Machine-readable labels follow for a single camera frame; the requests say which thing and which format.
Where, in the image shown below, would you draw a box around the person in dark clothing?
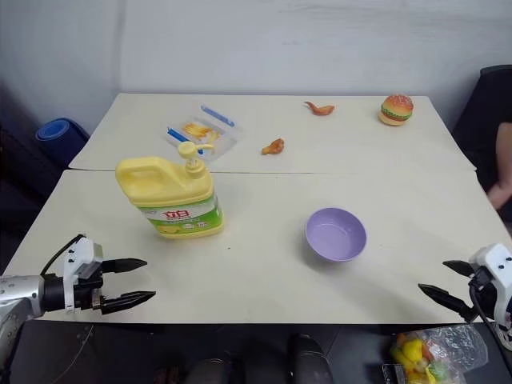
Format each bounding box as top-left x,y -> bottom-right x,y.
486,119 -> 512,225

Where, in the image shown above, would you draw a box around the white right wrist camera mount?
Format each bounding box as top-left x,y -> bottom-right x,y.
467,242 -> 512,346

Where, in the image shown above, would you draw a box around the clear bag of toy food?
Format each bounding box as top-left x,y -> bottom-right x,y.
389,324 -> 490,384

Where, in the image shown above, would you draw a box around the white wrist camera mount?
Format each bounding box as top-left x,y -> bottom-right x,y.
467,242 -> 512,346
62,235 -> 106,314

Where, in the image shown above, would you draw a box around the yellow detergent bottle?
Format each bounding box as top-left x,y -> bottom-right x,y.
114,141 -> 226,241

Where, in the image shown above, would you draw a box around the toy chicken drumstick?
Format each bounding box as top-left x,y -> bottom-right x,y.
261,138 -> 286,157

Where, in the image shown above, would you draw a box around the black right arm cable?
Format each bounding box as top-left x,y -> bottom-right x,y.
468,275 -> 512,355

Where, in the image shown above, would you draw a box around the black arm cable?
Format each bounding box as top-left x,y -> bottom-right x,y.
39,233 -> 87,278
468,275 -> 512,355

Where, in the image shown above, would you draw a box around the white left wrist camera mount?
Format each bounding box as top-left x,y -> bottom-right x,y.
62,235 -> 106,314

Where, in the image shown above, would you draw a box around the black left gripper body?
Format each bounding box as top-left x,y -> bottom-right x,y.
74,259 -> 106,315

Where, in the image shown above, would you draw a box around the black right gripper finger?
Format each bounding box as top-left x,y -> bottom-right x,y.
442,259 -> 475,278
417,283 -> 478,323

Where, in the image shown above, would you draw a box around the small black packet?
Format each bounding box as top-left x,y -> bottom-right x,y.
381,363 -> 406,384

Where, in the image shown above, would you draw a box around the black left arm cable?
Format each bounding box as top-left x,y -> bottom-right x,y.
39,233 -> 87,278

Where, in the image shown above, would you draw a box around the toy hamburger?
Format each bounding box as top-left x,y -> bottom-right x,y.
377,93 -> 414,127

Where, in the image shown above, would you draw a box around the clear container with blue clips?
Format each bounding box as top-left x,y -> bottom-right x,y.
163,104 -> 243,162

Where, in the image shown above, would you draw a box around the purple plastic bowl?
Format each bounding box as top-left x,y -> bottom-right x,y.
305,206 -> 368,263

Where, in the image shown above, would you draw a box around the blue rolled mat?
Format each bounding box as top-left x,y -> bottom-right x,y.
34,117 -> 90,146

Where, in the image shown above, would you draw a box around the yellow toy fries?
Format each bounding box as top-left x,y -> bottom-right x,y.
182,122 -> 222,144

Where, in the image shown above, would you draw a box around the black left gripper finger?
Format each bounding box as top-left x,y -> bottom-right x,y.
99,290 -> 158,317
102,258 -> 149,275

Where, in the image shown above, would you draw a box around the toy chicken wing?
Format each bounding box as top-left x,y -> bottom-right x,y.
302,100 -> 335,118

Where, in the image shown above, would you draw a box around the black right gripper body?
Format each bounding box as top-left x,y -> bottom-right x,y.
468,266 -> 501,322

